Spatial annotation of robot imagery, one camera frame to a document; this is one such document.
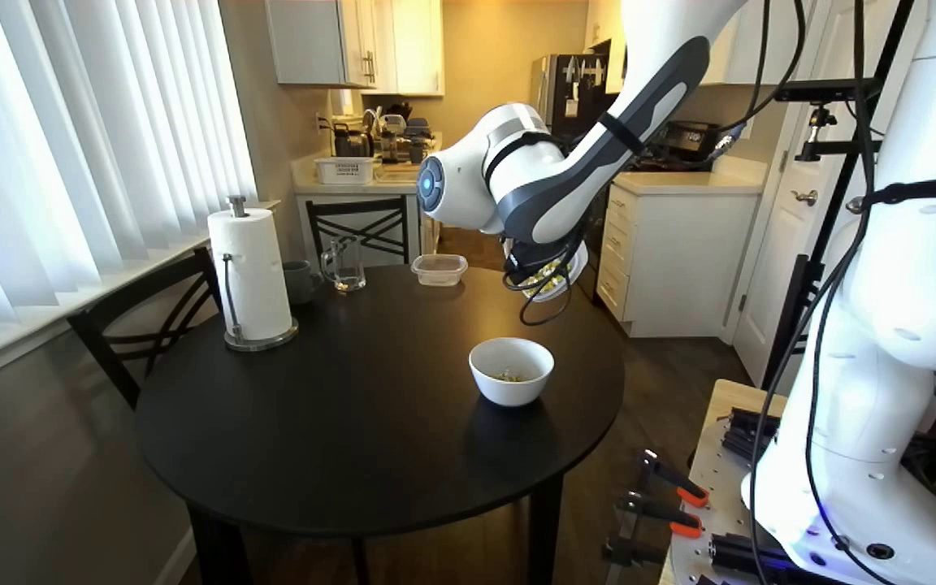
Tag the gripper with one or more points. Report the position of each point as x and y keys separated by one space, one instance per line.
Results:
x=529 y=258

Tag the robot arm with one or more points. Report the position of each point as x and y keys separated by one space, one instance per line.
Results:
x=907 y=284

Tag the small white dish of candy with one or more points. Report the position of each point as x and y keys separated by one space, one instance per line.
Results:
x=557 y=284

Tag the candy pieces in bowl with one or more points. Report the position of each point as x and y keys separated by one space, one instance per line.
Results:
x=509 y=376

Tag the white bowl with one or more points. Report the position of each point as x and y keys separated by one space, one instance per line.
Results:
x=511 y=388

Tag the clear plastic container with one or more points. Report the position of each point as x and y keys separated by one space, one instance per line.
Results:
x=439 y=270

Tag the white drawer cabinet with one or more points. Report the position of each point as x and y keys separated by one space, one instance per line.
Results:
x=679 y=252

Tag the refrigerator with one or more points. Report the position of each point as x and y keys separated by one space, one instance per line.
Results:
x=569 y=97

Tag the black wooden chair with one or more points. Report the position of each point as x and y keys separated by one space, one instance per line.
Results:
x=358 y=227
x=127 y=317

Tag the glass mug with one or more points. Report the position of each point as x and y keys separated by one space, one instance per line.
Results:
x=346 y=268

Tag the white basket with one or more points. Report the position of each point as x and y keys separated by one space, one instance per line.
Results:
x=344 y=171

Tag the white kitchen counter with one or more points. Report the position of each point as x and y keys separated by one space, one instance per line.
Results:
x=330 y=211

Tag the black coffee maker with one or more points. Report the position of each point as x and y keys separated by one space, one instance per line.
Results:
x=350 y=140

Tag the grey mug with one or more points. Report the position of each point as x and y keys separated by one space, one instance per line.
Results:
x=299 y=283

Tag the white door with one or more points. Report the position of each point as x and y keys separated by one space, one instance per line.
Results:
x=781 y=268

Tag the paper towel roll on holder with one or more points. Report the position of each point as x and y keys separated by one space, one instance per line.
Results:
x=250 y=276

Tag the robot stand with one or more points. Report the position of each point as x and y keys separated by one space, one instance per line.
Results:
x=720 y=479

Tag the black clamp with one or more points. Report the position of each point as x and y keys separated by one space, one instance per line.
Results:
x=630 y=552

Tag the white vertical blinds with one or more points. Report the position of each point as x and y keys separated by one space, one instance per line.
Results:
x=70 y=138

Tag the wall socket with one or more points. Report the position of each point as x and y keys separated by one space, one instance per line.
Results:
x=322 y=123

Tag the black bracket block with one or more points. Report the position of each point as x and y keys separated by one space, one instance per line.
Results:
x=748 y=435
x=740 y=552

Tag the white wall cabinet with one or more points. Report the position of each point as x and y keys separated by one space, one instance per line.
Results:
x=330 y=41
x=740 y=57

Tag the camera on tripod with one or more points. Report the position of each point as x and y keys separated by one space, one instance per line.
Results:
x=821 y=122

